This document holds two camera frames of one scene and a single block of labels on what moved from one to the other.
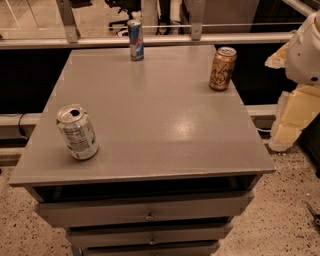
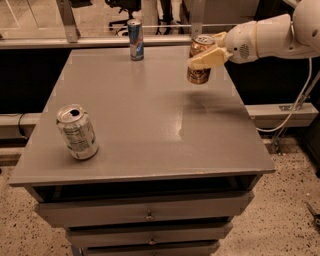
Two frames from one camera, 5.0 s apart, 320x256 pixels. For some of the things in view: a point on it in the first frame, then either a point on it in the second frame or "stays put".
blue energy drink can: (135, 30) stays put
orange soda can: (222, 68) to (199, 43)
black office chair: (130, 6) stays put
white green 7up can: (77, 131) stays put
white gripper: (305, 56) to (240, 45)
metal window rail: (148, 41) stays put
